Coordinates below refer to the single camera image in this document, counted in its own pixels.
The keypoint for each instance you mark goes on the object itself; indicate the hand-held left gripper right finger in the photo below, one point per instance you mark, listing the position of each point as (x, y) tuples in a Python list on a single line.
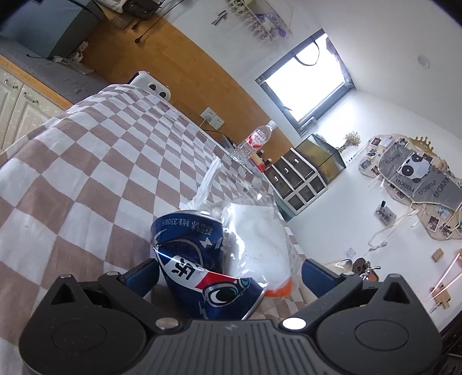
[(317, 276)]

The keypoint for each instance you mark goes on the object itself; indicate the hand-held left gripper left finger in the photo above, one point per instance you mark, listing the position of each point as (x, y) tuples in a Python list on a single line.
[(144, 277)]

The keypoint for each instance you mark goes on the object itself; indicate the crushed blue soda can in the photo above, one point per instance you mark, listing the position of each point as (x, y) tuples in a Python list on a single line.
[(187, 266)]

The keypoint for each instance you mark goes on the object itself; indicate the clear plastic bag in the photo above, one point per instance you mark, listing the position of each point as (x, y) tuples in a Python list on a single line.
[(256, 234)]

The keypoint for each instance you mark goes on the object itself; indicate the brown shoulder bag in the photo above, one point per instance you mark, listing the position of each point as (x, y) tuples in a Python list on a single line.
[(142, 8)]

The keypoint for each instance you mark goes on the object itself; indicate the brown figurine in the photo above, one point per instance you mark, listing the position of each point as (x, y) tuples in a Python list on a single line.
[(364, 268)]

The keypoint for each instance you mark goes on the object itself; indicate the dark drawer organizer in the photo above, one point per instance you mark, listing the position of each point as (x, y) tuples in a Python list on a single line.
[(296, 180)]

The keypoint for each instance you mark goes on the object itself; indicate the glass fish tank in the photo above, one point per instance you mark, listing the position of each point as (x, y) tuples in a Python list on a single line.
[(325, 158)]

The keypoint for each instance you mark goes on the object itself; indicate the small wooden plaque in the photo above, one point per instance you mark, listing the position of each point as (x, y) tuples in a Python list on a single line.
[(438, 255)]

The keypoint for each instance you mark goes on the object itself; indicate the brown white checkered blanket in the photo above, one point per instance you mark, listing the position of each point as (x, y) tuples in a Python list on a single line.
[(90, 162)]

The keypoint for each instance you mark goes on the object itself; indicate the dried flower bunch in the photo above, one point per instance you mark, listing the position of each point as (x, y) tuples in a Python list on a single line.
[(352, 139)]

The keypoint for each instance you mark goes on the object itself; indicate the red label water bottle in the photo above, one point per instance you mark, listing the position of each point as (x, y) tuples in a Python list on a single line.
[(254, 139)]

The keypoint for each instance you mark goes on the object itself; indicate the dark framed window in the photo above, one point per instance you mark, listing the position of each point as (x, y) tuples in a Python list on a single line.
[(306, 75)]

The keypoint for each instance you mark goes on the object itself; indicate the white cabinet unit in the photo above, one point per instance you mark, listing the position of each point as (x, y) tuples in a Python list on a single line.
[(14, 104)]

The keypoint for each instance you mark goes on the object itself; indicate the white power strip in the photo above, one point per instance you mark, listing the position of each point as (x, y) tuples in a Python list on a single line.
[(72, 64)]

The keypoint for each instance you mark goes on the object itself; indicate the grey bench cushion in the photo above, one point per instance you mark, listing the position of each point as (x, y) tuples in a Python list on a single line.
[(47, 72)]

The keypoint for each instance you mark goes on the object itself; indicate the round ceiling sensor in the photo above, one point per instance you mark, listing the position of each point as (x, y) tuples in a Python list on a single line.
[(423, 61)]

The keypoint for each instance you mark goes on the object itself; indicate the purple plush toy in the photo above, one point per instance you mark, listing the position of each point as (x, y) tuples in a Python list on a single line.
[(274, 26)]

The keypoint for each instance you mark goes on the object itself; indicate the blue-grey storage box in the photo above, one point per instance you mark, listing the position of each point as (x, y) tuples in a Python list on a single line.
[(47, 25)]

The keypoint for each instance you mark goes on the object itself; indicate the printed canvas tote bag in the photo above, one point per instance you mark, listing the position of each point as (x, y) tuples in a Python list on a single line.
[(108, 3)]

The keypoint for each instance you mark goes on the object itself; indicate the wooden wall shelf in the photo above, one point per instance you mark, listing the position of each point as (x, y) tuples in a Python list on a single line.
[(445, 288)]

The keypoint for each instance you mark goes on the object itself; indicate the photo collage wall board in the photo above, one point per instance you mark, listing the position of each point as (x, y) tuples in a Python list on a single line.
[(411, 173)]

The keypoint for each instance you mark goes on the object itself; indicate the white wall socket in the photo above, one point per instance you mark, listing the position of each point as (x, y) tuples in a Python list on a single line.
[(213, 118)]

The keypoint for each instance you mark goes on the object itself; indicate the white wall rack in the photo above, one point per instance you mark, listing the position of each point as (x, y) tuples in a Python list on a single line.
[(252, 18)]

